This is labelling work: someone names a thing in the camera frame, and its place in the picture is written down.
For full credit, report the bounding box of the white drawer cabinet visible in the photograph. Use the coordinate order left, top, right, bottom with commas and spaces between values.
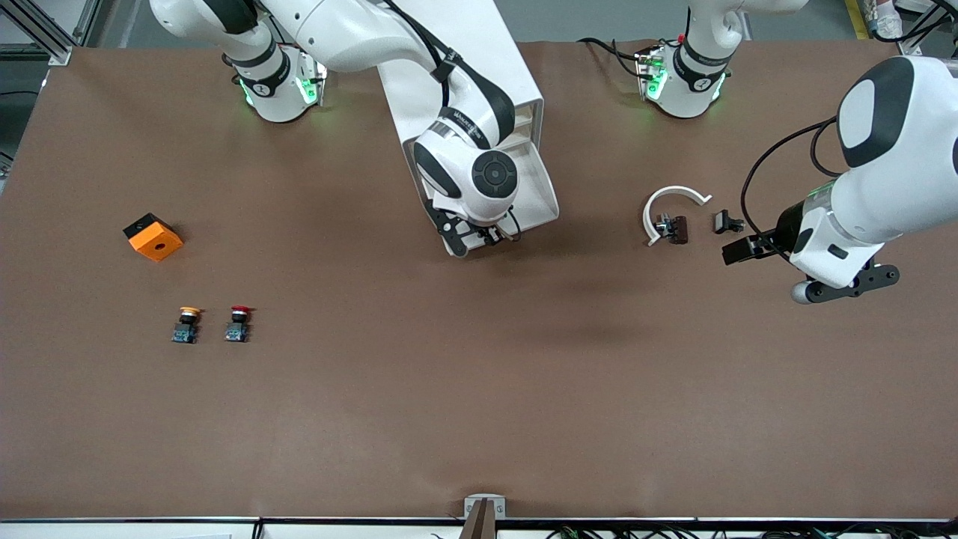
376, 0, 545, 184

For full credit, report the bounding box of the red push button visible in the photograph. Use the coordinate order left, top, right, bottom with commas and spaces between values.
224, 305, 256, 344

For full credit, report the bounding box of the yellow push button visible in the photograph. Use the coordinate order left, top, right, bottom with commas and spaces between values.
171, 305, 203, 345

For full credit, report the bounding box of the brown block with metal clip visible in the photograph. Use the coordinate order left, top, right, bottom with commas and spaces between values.
656, 214, 690, 246

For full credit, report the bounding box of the brown paper table cover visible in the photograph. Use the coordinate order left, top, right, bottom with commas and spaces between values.
0, 39, 958, 523

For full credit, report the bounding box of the orange cube with hole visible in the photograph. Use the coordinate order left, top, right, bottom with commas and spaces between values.
123, 213, 184, 263

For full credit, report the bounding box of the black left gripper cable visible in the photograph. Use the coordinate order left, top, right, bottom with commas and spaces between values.
740, 116, 843, 263

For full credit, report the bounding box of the white curved plastic ring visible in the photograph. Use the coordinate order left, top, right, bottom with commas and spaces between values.
642, 186, 713, 248

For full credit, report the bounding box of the black arm base cable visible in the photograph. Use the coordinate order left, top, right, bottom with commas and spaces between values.
578, 36, 653, 80

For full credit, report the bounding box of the aluminium frame profile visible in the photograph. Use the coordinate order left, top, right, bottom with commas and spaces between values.
0, 0, 100, 67
894, 0, 946, 58

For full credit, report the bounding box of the grey metal bracket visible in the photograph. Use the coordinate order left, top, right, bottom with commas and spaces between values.
463, 493, 507, 539

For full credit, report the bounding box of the black cable bundle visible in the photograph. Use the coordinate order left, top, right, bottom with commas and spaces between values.
545, 524, 850, 539

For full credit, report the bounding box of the white table edge rail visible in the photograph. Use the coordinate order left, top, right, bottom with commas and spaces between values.
0, 517, 958, 539

